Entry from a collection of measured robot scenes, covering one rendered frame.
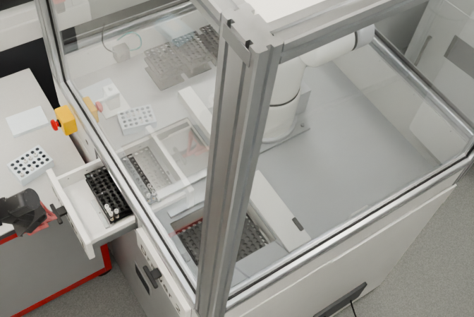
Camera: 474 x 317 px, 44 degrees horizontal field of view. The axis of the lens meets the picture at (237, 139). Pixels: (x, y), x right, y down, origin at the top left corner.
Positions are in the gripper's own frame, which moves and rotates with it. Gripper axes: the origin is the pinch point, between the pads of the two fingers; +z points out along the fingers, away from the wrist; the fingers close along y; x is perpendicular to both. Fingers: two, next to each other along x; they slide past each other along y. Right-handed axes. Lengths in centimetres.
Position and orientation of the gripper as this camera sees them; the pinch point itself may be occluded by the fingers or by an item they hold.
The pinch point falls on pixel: (49, 220)
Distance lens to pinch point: 176.1
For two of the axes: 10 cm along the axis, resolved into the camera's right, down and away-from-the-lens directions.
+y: 7.3, -6.6, -1.6
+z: 4.2, 2.6, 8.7
